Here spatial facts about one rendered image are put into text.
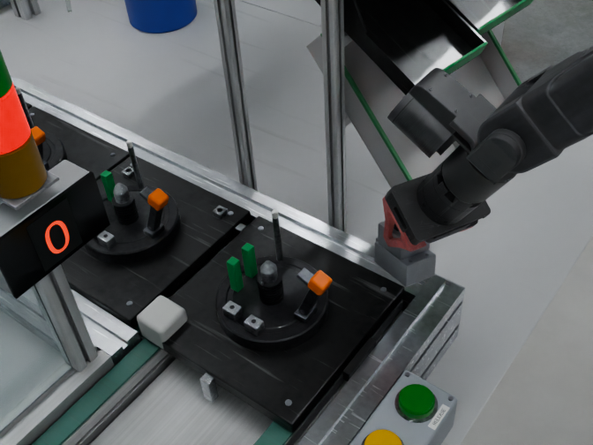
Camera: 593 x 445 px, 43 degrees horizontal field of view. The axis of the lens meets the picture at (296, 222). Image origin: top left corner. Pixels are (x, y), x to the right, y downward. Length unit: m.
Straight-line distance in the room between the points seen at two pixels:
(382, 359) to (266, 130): 0.62
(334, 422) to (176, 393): 0.21
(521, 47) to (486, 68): 2.16
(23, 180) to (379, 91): 0.51
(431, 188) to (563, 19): 2.84
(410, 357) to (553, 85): 0.41
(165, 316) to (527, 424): 0.47
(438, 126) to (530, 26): 2.79
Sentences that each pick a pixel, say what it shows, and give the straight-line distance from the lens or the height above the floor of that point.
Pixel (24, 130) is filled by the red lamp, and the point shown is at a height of 1.32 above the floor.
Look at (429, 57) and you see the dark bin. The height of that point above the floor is 1.20.
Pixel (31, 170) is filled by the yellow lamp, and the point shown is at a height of 1.28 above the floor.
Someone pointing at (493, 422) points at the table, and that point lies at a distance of 0.99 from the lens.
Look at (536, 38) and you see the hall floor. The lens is 3.41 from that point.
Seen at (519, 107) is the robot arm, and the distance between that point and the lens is 0.64.
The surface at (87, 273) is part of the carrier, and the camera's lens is 1.03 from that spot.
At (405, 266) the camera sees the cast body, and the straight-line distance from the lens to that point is 0.86.
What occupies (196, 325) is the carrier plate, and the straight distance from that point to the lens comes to 0.94.
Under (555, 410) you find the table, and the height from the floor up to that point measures 0.86.
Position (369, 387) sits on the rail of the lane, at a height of 0.95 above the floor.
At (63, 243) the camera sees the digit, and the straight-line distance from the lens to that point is 0.76.
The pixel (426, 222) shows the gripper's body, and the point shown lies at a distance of 0.78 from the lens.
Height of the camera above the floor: 1.69
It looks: 44 degrees down
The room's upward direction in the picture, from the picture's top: 4 degrees counter-clockwise
